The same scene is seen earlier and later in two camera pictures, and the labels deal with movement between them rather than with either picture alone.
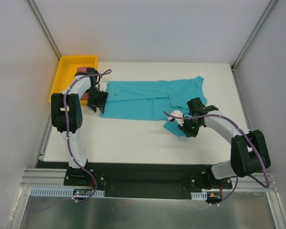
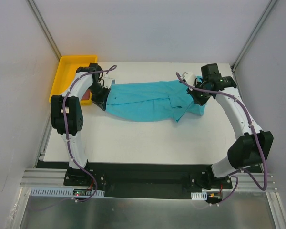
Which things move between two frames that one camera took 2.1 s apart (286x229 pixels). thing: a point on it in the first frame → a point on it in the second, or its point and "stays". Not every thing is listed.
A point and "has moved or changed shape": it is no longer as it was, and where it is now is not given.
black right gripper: x=186 y=129 → x=199 y=97
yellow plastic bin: x=66 y=68 stays
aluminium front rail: x=55 y=178 stays
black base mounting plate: x=144 y=181 stays
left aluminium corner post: x=42 y=23 stays
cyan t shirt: x=152 y=100 has moved or changed shape
